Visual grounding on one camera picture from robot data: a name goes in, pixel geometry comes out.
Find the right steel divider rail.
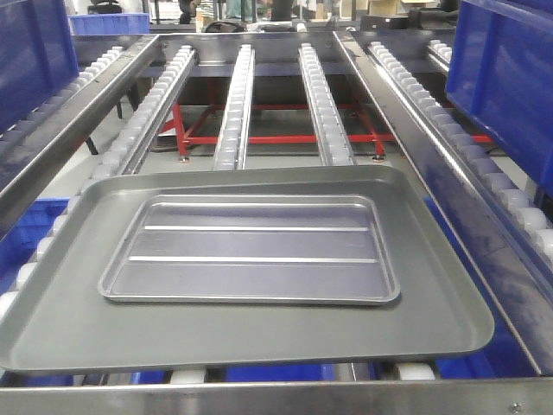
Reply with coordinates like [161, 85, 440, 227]
[334, 32, 552, 375]

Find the blue bin upper left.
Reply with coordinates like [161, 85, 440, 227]
[1, 1, 79, 131]

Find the right lane roller track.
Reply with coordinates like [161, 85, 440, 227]
[368, 41, 552, 265]

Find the steel divider rail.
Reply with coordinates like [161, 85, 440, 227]
[1, 35, 161, 235]
[334, 32, 552, 375]

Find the blue bin lower shelf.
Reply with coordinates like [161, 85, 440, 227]
[1, 198, 69, 292]

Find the left steel divider rail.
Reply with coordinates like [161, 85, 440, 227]
[1, 35, 161, 235]

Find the centre-left white roller track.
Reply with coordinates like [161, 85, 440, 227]
[213, 44, 255, 171]

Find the red metal frame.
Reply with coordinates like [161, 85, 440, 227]
[157, 80, 493, 162]

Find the far left roller track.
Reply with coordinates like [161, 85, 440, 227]
[1, 46, 124, 153]

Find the large grey metal tray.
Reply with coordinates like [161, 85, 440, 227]
[1, 166, 494, 374]

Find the small silver ribbed tray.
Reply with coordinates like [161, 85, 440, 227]
[99, 195, 401, 306]

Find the centre-right white roller track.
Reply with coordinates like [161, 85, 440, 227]
[298, 43, 356, 166]

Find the left white roller track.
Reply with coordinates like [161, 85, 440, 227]
[1, 46, 195, 316]

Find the front steel rack bar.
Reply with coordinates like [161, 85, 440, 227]
[1, 378, 552, 414]

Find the blue bin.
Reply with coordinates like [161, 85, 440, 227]
[446, 1, 552, 194]
[1, 1, 79, 131]

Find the blue bin upper right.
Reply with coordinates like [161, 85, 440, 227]
[446, 1, 552, 194]

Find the far blue bin background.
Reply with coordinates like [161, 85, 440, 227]
[68, 13, 149, 35]

